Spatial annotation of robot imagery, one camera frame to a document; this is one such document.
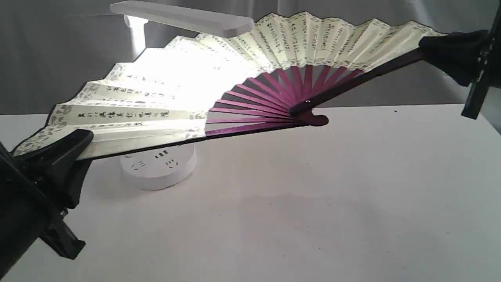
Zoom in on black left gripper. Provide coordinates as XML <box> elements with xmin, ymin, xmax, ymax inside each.
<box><xmin>0</xmin><ymin>130</ymin><xmax>94</xmax><ymax>271</ymax></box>

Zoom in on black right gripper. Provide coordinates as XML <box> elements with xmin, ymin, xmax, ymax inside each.
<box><xmin>419</xmin><ymin>5</ymin><xmax>501</xmax><ymax>119</ymax></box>

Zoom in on folding paper fan maroon ribs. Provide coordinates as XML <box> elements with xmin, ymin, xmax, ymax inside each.
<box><xmin>12</xmin><ymin>11</ymin><xmax>445</xmax><ymax>159</ymax></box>

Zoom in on white desk lamp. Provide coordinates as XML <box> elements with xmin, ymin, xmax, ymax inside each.
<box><xmin>110</xmin><ymin>0</ymin><xmax>254</xmax><ymax>190</ymax></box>

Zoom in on grey backdrop curtain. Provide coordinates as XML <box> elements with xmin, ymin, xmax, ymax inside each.
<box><xmin>0</xmin><ymin>0</ymin><xmax>499</xmax><ymax>114</ymax></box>

